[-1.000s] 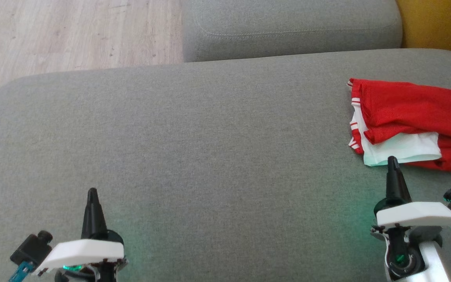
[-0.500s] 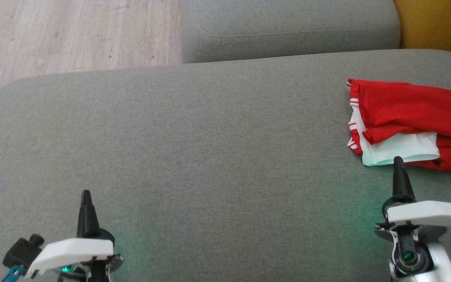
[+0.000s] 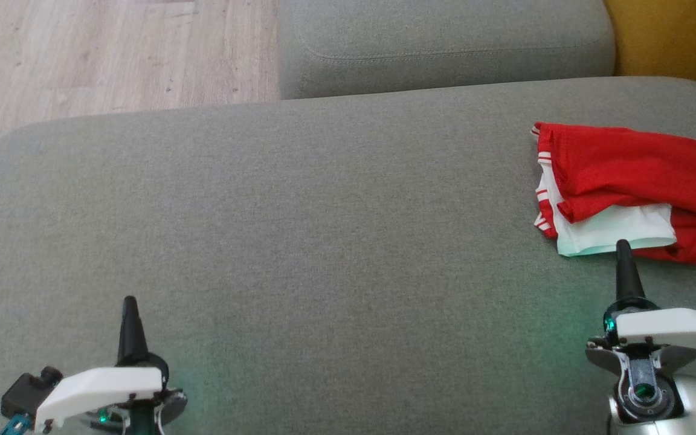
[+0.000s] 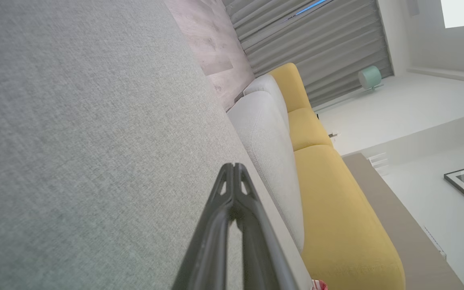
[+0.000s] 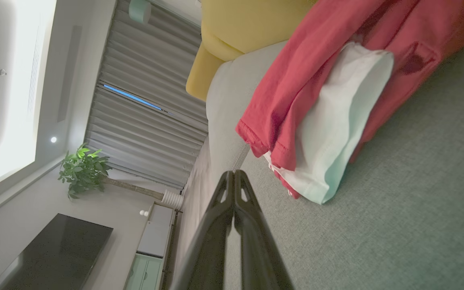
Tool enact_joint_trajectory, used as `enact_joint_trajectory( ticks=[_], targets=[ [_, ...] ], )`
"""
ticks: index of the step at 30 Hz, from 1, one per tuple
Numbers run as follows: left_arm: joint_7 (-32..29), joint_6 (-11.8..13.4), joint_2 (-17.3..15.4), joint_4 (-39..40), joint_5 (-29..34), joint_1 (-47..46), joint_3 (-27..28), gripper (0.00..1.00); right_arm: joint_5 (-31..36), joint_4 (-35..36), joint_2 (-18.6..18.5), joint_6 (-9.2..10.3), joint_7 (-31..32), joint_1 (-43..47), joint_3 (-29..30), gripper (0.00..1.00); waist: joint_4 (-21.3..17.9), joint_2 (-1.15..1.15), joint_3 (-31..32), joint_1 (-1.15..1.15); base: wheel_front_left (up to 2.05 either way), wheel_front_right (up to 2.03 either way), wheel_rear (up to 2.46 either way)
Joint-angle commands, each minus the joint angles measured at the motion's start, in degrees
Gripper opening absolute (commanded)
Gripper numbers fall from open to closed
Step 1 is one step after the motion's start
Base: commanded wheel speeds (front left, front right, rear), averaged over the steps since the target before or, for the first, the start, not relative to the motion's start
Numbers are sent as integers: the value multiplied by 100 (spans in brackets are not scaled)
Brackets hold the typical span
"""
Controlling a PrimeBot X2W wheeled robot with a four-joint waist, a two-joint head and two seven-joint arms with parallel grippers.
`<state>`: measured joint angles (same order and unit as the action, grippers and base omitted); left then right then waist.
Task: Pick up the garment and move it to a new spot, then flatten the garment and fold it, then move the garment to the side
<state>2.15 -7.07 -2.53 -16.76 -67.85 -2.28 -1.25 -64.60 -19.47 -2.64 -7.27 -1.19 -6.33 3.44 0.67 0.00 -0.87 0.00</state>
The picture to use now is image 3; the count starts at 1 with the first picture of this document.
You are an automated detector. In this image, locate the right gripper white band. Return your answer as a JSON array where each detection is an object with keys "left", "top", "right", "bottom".
[{"left": 585, "top": 240, "right": 696, "bottom": 424}]

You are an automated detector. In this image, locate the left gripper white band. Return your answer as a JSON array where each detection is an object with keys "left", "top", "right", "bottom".
[{"left": 35, "top": 296, "right": 189, "bottom": 435}]

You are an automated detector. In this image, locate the red basketball jersey white trim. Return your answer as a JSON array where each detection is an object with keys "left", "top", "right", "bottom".
[{"left": 532, "top": 122, "right": 696, "bottom": 257}]

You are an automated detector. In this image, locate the grey sofa cushion with seam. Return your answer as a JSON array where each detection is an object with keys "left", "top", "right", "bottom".
[{"left": 277, "top": 0, "right": 616, "bottom": 100}]

